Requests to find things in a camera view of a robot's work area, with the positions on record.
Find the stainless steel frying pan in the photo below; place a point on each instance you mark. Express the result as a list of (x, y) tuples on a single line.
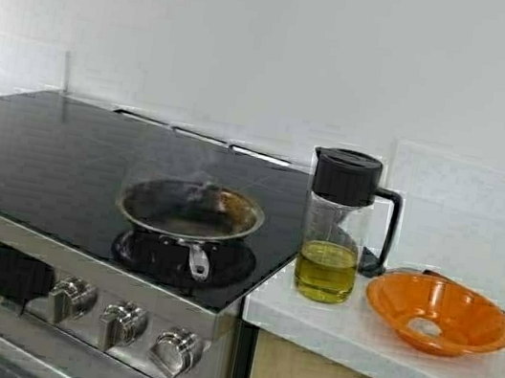
[(191, 215)]

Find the glass oil pitcher black lid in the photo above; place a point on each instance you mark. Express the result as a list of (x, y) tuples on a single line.
[(345, 185)]

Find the black spatula orange accent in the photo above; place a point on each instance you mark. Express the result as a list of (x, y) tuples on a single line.
[(432, 274)]

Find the raw shrimp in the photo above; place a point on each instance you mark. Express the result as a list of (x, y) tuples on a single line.
[(424, 327)]

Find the orange plastic bowl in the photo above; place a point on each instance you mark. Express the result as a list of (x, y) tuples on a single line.
[(471, 324)]

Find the right steel stove knob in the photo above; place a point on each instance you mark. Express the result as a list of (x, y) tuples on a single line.
[(176, 351)]

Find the steel stove knob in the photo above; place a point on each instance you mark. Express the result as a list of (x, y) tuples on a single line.
[(121, 324), (70, 298), (176, 351)]

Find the middle steel stove knob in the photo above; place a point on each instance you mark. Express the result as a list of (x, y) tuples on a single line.
[(121, 324)]

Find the left steel stove knob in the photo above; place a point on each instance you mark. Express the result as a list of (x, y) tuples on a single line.
[(70, 298)]

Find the stainless steel stove range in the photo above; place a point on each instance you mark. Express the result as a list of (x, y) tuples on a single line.
[(63, 164)]

